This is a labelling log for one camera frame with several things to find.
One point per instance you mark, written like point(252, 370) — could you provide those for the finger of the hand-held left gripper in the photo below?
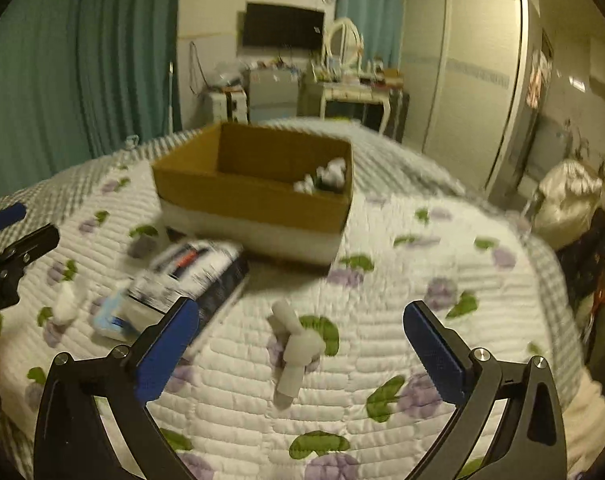
point(5, 216)
point(32, 243)

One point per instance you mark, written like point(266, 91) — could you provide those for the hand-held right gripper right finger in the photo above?
point(436, 349)

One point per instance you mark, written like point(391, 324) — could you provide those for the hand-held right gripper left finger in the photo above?
point(168, 345)

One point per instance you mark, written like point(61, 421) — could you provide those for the cardboard box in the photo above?
point(252, 195)

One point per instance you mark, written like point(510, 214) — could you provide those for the white soft items in box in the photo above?
point(325, 176)

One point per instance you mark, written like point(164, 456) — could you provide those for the light blue packet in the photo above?
point(116, 317)

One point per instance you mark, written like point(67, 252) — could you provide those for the black and white packet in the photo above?
point(192, 275)

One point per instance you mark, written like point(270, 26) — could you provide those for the floral quilted bedspread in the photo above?
point(302, 310)

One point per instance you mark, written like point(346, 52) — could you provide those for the teal curtain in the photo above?
point(82, 60)

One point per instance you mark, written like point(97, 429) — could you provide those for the white stuffed bag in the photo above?
point(567, 200)

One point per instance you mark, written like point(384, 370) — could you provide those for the white small cabinet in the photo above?
point(227, 105)

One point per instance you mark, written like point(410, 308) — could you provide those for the white dressing table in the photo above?
point(355, 95)

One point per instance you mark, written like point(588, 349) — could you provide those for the white sliding wardrobe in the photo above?
point(475, 85)

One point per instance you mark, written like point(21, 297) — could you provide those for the white vanity mirror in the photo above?
point(343, 45)

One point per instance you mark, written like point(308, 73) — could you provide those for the black wall television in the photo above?
point(282, 26)

